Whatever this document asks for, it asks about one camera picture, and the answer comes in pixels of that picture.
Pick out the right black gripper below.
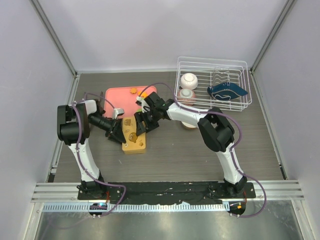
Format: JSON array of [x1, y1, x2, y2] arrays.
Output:
[[134, 109, 160, 137]]

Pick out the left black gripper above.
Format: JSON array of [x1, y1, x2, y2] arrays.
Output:
[[89, 114, 127, 145]]

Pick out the silver tin lid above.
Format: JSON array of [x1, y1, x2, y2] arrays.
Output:
[[122, 116, 147, 155]]

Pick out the metal tongs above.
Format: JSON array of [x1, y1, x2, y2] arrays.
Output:
[[83, 91, 106, 116]]

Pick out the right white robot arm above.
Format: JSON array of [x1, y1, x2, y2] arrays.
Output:
[[134, 92, 247, 198]]

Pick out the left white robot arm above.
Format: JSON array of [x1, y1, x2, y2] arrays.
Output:
[[57, 99, 126, 200]]

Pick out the orange fish cookie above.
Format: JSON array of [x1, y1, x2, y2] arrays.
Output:
[[141, 91, 148, 98]]

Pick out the pink plastic tray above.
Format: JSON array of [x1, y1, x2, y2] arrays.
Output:
[[104, 86, 157, 119]]

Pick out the orange flower cookie top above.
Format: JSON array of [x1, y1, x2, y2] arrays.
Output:
[[130, 87, 137, 94]]

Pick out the white ceramic bowl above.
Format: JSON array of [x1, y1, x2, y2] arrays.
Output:
[[181, 121, 198, 130]]

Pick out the pink patterned cup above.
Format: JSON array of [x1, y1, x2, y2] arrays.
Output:
[[177, 88, 196, 106]]

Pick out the white round teapot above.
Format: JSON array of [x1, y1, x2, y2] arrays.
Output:
[[179, 72, 198, 90]]

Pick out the dark blue dish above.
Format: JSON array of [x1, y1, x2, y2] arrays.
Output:
[[207, 82, 248, 101]]

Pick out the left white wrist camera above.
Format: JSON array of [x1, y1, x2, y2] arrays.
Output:
[[112, 108, 125, 119]]

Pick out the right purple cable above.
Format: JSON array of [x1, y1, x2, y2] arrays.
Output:
[[137, 82, 267, 220]]

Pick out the purple cable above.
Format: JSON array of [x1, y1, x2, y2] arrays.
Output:
[[72, 91, 127, 218], [137, 82, 267, 220]]

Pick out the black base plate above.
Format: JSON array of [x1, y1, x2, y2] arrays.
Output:
[[77, 181, 256, 205]]

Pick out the white slotted cable duct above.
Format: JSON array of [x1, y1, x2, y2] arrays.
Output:
[[42, 202, 230, 213]]

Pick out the white wire dish rack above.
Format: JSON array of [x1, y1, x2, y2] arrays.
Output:
[[174, 56, 252, 112]]

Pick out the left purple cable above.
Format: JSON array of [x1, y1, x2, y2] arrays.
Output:
[[72, 91, 127, 218]]

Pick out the aluminium frame rail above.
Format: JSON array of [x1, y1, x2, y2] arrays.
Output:
[[31, 180, 305, 203]]

